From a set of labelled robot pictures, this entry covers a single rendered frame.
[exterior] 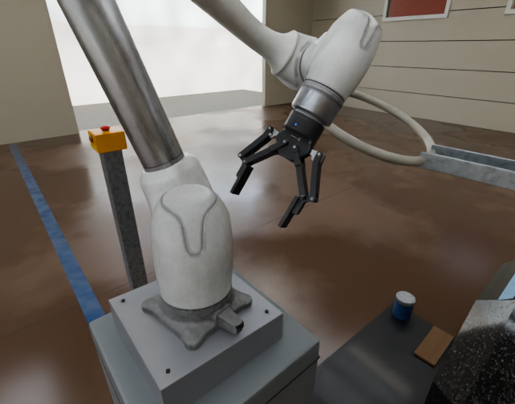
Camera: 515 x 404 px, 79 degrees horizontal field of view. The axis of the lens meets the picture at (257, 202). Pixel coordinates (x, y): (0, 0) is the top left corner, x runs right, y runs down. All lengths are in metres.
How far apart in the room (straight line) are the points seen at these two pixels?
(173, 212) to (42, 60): 5.91
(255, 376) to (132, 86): 0.64
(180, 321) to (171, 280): 0.10
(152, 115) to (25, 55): 5.69
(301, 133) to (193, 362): 0.47
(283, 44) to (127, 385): 0.77
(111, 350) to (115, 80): 0.57
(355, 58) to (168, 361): 0.65
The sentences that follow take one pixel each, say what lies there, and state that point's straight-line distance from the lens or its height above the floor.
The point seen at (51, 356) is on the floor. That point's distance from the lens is 2.05.
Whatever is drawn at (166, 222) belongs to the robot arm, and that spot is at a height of 1.12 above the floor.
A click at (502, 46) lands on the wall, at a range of 7.40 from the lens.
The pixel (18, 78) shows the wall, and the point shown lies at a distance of 6.38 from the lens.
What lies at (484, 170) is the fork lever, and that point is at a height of 1.09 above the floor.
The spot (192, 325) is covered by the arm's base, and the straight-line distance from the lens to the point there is 0.68.
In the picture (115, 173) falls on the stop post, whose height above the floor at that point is 0.90.
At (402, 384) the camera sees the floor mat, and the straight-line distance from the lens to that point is 1.79.
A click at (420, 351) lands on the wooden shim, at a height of 0.03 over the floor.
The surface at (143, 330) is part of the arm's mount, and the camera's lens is 0.73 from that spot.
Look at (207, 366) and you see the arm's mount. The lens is 0.66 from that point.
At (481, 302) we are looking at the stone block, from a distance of 1.16.
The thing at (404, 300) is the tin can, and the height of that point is 0.14.
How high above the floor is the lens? 1.40
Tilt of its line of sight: 26 degrees down
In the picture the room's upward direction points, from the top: straight up
